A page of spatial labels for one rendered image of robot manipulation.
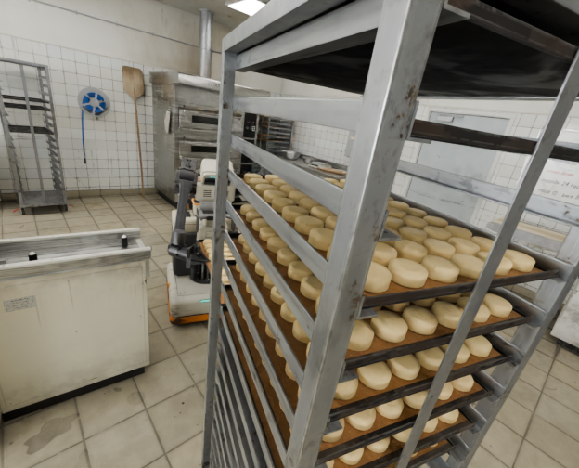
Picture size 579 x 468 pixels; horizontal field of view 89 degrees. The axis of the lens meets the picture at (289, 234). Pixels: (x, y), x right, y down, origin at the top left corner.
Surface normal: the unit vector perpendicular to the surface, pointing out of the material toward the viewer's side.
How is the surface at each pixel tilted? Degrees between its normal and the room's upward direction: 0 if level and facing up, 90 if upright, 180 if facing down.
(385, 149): 90
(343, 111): 90
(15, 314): 90
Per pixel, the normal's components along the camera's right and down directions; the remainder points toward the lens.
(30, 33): 0.65, 0.37
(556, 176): -0.75, 0.15
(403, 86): 0.39, 0.40
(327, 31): -0.91, 0.03
